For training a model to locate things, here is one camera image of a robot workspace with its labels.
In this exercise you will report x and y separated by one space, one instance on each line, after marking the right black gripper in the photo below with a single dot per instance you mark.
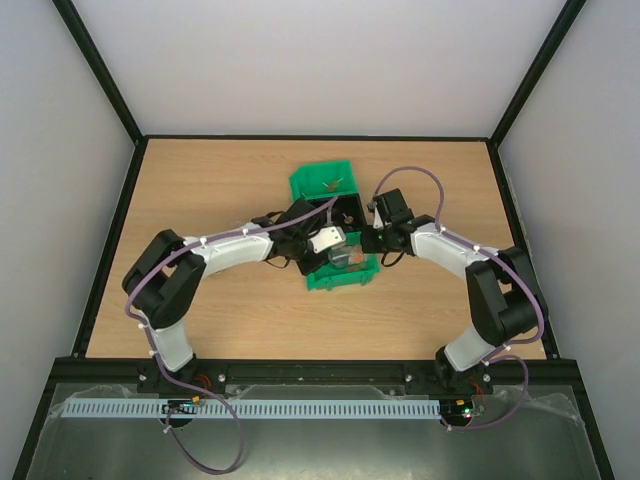
370 241

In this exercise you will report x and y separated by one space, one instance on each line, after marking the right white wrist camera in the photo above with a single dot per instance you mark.
381 215

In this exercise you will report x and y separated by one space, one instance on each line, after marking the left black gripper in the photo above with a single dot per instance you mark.
310 267

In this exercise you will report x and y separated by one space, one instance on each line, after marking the silver metal scoop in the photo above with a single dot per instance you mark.
345 256

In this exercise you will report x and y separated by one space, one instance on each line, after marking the black aluminium frame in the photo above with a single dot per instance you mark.
76 366

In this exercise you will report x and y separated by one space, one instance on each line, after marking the green bin with square lollipops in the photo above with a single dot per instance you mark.
323 180

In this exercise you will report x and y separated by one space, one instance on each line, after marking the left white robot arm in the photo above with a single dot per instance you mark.
162 283

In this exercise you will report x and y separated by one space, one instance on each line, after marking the white slotted cable duct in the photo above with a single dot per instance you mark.
253 409

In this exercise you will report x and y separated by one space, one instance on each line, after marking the black bin with swirl lollipops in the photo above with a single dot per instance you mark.
346 213

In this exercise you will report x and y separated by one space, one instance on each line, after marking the green bin with gummy candies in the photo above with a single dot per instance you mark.
329 278

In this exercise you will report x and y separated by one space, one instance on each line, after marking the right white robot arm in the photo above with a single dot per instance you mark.
504 297

